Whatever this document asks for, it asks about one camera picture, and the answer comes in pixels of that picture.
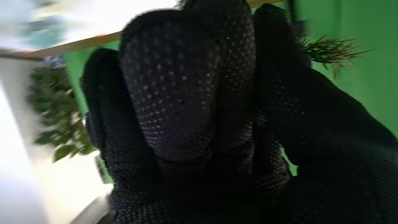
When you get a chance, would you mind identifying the green sprig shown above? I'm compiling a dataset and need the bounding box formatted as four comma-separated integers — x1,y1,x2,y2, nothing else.
300,34,369,78

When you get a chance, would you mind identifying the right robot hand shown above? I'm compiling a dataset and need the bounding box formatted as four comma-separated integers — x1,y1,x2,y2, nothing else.
77,0,398,224

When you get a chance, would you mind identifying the green leafy plant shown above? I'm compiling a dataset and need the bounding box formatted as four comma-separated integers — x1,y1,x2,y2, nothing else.
24,64,99,164

